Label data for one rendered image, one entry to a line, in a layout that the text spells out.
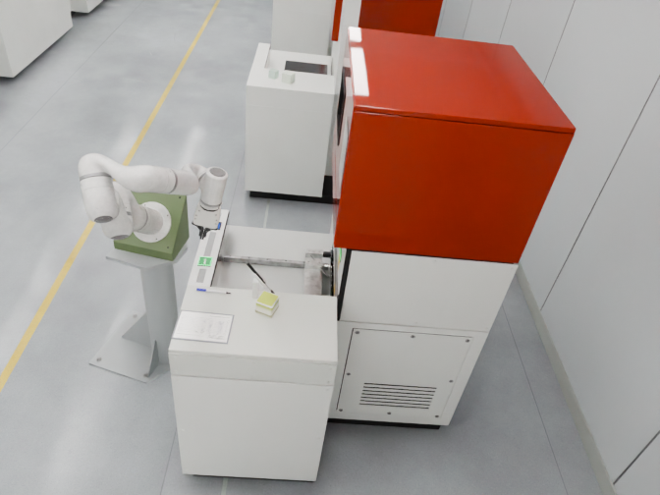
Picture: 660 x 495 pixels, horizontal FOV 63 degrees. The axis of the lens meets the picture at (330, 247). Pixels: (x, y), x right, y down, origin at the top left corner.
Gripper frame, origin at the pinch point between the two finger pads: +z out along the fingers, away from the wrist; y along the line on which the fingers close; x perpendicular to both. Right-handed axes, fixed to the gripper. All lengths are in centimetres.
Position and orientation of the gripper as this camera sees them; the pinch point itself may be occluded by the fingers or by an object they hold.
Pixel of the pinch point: (202, 234)
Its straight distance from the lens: 232.4
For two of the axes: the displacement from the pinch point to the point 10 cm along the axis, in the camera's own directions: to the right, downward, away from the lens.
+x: 0.0, 6.3, -7.8
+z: -3.2, 7.4, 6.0
